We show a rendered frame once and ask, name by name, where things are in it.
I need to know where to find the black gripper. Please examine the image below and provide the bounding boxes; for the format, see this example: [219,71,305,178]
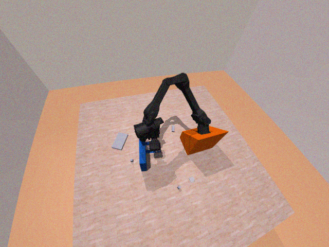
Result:
[149,131,161,151]

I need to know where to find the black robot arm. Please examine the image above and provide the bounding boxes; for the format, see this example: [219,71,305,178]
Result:
[133,73,211,142]

